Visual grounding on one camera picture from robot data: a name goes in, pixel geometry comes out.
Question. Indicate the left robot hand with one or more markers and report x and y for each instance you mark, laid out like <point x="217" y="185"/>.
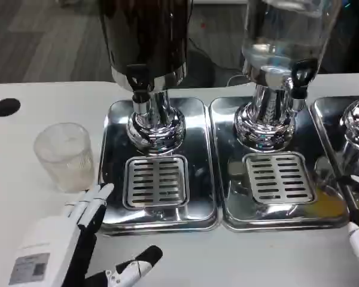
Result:
<point x="51" y="239"/>

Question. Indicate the clear ribbed glass cup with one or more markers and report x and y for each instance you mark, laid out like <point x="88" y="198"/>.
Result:
<point x="66" y="161"/>

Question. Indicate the slotted steel drain grid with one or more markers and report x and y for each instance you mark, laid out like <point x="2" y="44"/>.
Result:
<point x="155" y="182"/>
<point x="276" y="177"/>

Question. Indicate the steel dispenser stand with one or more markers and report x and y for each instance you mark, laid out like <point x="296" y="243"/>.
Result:
<point x="357" y="131"/>

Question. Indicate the steel drip tray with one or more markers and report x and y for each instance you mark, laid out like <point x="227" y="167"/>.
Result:
<point x="113" y="143"/>
<point x="326" y="119"/>
<point x="224" y="125"/>

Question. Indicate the black round counter hole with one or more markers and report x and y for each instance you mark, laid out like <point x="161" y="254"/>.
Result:
<point x="6" y="107"/>

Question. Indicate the black dispenser tap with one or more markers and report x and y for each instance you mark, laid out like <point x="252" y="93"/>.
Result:
<point x="300" y="86"/>
<point x="139" y="86"/>

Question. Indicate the dark drink dispenser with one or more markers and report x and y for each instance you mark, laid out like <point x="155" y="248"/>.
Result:
<point x="143" y="33"/>

